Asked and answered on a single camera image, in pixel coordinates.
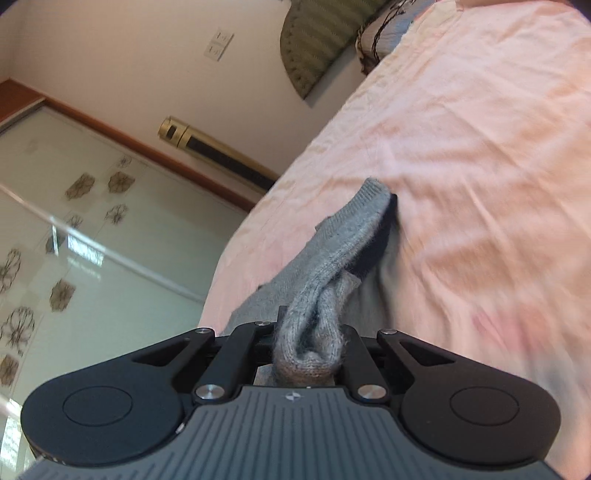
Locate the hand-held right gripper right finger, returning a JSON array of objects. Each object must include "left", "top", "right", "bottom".
[{"left": 342, "top": 325, "right": 455, "bottom": 402}]

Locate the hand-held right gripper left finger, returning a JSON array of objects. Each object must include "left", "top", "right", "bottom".
[{"left": 131, "top": 320, "right": 280, "bottom": 402}]

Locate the grey knit sweater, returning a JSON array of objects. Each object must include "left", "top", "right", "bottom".
[{"left": 222, "top": 178, "right": 400, "bottom": 388}]

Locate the glass wardrobe door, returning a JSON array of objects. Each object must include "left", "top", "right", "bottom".
[{"left": 0, "top": 104, "right": 245, "bottom": 480}]

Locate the gold tower fan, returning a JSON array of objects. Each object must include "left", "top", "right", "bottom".
[{"left": 158, "top": 116, "right": 280, "bottom": 195}]

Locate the pink bed sheet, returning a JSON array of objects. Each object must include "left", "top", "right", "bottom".
[{"left": 198, "top": 0, "right": 591, "bottom": 480}]

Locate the green padded headboard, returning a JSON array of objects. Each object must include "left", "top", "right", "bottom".
[{"left": 279, "top": 0, "right": 393, "bottom": 100}]

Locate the grey patterned pillow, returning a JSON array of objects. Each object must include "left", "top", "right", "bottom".
[{"left": 355, "top": 0, "right": 435, "bottom": 77}]

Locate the wooden door frame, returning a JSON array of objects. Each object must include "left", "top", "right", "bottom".
[{"left": 0, "top": 78, "right": 259, "bottom": 213}]

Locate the white wall socket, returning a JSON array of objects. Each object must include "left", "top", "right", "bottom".
[{"left": 204, "top": 28, "right": 235, "bottom": 62}]

